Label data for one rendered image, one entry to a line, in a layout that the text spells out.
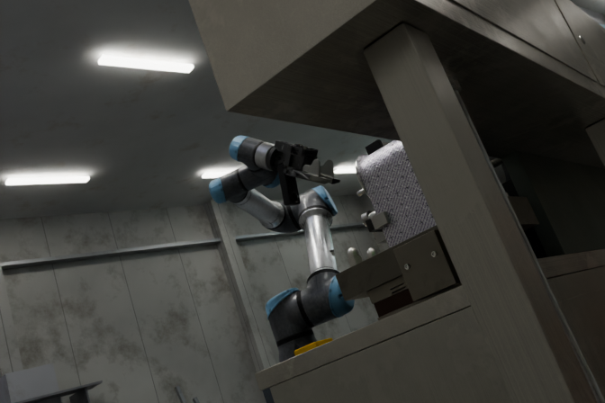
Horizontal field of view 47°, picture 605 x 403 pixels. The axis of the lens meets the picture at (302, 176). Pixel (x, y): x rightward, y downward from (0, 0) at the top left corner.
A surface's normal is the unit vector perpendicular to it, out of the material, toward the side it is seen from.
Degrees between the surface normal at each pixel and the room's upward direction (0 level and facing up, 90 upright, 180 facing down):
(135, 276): 90
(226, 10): 90
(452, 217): 90
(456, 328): 90
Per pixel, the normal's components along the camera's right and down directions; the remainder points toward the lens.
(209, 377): 0.62, -0.44
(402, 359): -0.61, -0.04
